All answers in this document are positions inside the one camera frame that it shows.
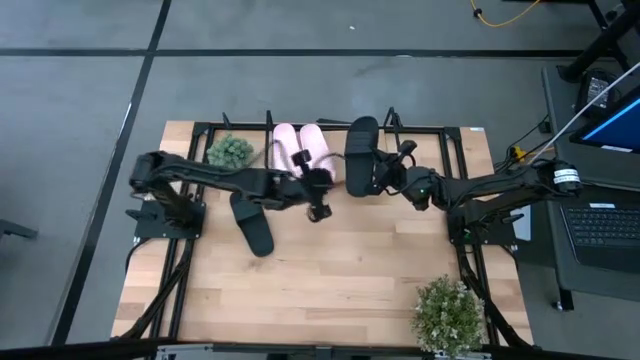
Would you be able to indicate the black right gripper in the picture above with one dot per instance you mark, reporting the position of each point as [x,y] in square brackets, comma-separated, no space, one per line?
[395,175]

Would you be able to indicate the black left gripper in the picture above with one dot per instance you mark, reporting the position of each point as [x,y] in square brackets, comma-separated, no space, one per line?
[317,190]

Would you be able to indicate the black slide sandal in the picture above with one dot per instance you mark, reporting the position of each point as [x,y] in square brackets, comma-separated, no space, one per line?
[255,230]
[361,150]

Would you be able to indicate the pink rubber slide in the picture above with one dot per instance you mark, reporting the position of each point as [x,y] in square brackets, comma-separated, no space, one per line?
[285,145]
[315,142]

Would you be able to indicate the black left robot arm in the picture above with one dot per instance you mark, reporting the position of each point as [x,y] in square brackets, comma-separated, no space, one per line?
[210,175]

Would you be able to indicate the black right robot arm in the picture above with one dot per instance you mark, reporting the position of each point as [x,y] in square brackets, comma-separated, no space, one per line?
[500,187]

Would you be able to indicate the small green potted plant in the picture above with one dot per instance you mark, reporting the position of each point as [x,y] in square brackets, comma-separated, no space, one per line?
[227,150]

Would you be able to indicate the yellow plug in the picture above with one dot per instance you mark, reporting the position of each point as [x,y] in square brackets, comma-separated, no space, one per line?
[520,152]

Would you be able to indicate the bushy pale flowering plant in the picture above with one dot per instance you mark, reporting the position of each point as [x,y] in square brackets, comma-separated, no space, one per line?
[447,317]

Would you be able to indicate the silver aluminium bar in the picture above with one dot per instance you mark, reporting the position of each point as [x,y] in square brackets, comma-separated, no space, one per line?
[250,352]

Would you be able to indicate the grey side desk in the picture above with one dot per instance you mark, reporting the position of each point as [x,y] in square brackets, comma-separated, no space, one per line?
[575,150]

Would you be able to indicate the grey laptop desk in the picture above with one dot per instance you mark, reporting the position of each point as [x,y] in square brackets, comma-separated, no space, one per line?
[565,280]

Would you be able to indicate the dark laptop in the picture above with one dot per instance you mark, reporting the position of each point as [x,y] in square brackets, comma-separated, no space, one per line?
[600,235]

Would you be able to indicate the black power adapter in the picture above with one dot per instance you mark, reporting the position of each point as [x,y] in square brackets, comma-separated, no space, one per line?
[595,90]

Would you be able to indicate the monitor with blue screen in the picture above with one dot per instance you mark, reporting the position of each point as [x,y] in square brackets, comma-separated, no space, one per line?
[620,130]

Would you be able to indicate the black stand leg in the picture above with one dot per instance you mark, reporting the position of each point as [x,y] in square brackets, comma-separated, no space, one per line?
[600,47]

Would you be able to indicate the grey furniture foot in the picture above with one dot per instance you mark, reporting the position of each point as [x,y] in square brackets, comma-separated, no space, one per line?
[15,230]

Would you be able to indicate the wooden shoe shelf black frame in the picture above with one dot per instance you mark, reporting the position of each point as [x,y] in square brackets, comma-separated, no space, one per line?
[387,136]

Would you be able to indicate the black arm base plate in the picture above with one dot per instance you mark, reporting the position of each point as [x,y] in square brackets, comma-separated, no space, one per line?
[500,230]
[150,230]

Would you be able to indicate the black metal rig frame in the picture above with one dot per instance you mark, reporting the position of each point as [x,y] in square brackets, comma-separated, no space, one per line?
[202,129]

